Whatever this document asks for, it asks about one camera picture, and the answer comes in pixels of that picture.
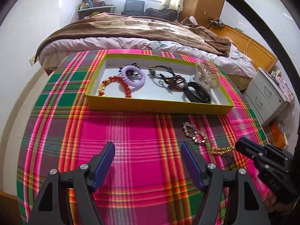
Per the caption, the pearl crystal bracelet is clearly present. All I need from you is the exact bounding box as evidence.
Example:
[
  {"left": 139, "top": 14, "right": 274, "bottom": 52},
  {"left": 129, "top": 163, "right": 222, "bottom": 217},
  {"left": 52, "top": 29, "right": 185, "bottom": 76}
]
[{"left": 182, "top": 121, "right": 211, "bottom": 144}]

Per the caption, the black fitness band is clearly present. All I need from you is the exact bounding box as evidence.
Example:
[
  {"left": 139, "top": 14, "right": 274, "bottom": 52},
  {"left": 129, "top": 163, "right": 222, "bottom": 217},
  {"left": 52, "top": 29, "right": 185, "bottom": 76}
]
[{"left": 184, "top": 82, "right": 212, "bottom": 104}]

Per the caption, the rose gold hair claw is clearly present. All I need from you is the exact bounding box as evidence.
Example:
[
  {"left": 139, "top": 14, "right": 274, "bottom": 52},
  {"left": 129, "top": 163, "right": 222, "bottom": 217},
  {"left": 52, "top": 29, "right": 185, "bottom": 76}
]
[{"left": 195, "top": 60, "right": 220, "bottom": 90}]

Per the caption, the dark garnet bead bracelet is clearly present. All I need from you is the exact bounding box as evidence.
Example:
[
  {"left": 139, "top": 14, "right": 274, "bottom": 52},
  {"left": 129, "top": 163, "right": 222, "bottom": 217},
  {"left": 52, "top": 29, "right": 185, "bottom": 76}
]
[{"left": 166, "top": 75, "right": 188, "bottom": 91}]

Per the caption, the red bead bracelet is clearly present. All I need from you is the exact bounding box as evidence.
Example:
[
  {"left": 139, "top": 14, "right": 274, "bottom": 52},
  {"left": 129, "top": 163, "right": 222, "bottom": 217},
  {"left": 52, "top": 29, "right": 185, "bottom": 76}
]
[{"left": 98, "top": 75, "right": 132, "bottom": 99}]

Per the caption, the black hair tie with beads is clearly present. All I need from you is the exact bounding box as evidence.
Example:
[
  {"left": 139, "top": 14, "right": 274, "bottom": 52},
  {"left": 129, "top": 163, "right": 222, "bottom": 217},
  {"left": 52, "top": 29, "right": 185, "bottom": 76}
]
[{"left": 148, "top": 64, "right": 176, "bottom": 88}]

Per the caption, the purple spiral hair tie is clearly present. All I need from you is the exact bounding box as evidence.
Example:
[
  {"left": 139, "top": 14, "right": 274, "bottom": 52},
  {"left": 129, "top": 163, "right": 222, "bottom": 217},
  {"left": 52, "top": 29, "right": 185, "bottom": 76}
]
[{"left": 120, "top": 65, "right": 147, "bottom": 93}]

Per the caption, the grey drawer nightstand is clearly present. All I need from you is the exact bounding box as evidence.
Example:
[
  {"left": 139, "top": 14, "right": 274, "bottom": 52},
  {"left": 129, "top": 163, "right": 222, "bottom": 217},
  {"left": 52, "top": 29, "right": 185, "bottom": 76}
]
[{"left": 243, "top": 67, "right": 293, "bottom": 126}]

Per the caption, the plaid pink tablecloth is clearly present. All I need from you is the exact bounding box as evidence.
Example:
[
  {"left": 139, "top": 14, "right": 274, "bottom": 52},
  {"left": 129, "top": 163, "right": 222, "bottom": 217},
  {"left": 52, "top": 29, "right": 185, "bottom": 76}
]
[{"left": 16, "top": 50, "right": 269, "bottom": 224}]

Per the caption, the wooden headboard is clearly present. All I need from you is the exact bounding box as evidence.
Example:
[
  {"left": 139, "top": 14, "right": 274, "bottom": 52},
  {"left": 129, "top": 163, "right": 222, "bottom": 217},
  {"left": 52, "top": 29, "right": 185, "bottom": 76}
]
[{"left": 208, "top": 24, "right": 278, "bottom": 73}]

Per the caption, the yellow shallow tray box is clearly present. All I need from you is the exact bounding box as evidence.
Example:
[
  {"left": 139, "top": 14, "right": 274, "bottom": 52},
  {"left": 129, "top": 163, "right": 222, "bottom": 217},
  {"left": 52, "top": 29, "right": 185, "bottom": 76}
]
[{"left": 85, "top": 50, "right": 234, "bottom": 115}]

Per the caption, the bed with brown blanket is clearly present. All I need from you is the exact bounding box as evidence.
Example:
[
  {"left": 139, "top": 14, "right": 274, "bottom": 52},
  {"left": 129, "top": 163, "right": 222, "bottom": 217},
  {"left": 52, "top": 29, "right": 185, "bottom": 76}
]
[{"left": 34, "top": 13, "right": 256, "bottom": 78}]

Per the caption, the wooden wardrobe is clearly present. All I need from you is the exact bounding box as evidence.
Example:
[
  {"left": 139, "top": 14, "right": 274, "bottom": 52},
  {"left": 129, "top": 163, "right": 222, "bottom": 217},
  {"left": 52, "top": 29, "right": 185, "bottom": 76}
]
[{"left": 178, "top": 0, "right": 225, "bottom": 27}]

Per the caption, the cluttered desk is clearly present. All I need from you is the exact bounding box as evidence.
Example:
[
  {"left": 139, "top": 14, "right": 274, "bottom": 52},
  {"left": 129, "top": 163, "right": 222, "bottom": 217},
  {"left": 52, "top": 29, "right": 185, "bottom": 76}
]
[{"left": 77, "top": 5, "right": 116, "bottom": 20}]

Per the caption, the black office chair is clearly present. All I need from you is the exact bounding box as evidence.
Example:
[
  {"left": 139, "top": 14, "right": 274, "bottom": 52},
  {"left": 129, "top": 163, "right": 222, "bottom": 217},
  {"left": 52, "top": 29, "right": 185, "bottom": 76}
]
[{"left": 121, "top": 0, "right": 145, "bottom": 16}]

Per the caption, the black cable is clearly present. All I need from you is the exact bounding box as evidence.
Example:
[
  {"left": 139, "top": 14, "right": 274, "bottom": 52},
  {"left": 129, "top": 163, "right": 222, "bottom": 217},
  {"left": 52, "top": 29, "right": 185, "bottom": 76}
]
[{"left": 199, "top": 0, "right": 300, "bottom": 113}]

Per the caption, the black hair tie small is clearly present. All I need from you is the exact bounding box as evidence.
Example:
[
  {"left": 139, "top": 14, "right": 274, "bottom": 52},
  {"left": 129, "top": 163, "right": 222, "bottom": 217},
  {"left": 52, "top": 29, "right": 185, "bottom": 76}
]
[{"left": 119, "top": 63, "right": 139, "bottom": 77}]

